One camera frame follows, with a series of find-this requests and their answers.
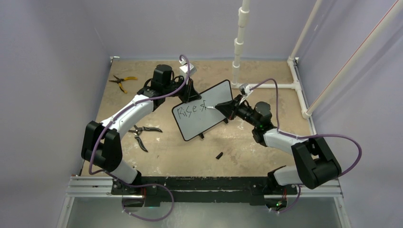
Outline black handled pliers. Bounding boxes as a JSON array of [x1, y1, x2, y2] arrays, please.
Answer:
[[127, 123, 163, 153]]

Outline black marker cap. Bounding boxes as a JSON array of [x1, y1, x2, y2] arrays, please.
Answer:
[[215, 152, 223, 160]]

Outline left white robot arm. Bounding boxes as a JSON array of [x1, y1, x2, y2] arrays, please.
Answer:
[[81, 64, 201, 194]]

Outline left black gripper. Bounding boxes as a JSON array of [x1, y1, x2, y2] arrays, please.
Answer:
[[163, 75, 202, 104]]

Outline small black-framed whiteboard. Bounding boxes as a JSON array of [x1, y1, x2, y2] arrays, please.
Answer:
[[172, 79, 233, 141]]

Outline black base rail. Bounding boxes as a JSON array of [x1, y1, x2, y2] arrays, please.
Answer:
[[66, 175, 344, 209]]

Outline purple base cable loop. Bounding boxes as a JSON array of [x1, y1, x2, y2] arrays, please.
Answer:
[[121, 183, 176, 222]]

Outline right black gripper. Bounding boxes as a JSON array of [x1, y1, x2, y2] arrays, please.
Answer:
[[216, 94, 259, 127]]

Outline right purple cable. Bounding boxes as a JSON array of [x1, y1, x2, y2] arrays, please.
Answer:
[[249, 78, 363, 179]]

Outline white PVC pipe frame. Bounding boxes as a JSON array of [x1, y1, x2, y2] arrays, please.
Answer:
[[230, 0, 403, 120]]

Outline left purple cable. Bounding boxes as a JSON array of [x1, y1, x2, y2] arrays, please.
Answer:
[[88, 54, 191, 186]]

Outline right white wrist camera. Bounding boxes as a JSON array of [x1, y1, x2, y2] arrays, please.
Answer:
[[239, 83, 253, 104]]

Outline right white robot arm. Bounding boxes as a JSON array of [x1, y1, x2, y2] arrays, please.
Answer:
[[215, 96, 342, 193]]

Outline yellow handled pliers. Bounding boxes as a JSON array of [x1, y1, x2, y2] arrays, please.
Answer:
[[109, 75, 138, 94]]

